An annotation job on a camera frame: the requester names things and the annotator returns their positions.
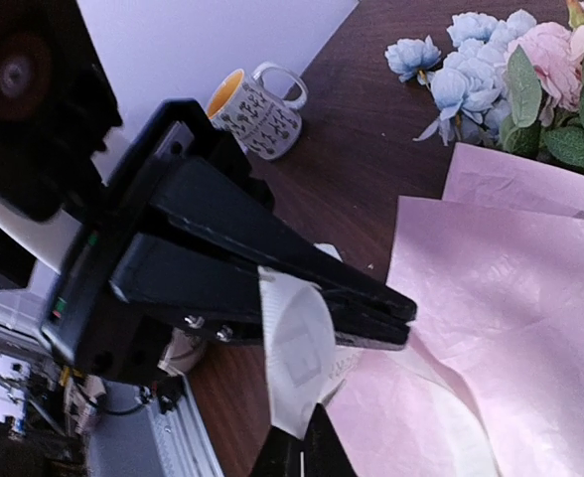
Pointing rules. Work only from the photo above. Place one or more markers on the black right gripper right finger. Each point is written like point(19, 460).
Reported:
point(323, 452)

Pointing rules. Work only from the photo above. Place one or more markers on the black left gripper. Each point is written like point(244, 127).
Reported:
point(178, 244)

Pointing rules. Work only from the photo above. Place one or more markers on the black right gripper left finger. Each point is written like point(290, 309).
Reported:
point(280, 455)

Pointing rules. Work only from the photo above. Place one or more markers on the cream ribbon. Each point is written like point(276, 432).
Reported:
point(302, 348)

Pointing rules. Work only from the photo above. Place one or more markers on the purple tissue paper sheet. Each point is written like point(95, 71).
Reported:
point(491, 382)

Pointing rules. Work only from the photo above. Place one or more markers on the blue flower bunch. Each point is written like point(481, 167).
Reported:
point(468, 85)

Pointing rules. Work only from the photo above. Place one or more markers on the pink flower bunch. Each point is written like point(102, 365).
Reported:
point(544, 67)

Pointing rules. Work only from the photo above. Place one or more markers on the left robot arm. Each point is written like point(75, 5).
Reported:
point(56, 110)

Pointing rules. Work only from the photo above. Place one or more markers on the plain white round bowl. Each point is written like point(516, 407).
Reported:
point(182, 354)

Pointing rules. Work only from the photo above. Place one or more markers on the patterned mug yellow inside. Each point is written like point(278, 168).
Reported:
point(262, 122)

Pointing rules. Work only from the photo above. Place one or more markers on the aluminium front rail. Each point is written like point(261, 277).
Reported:
point(151, 443)

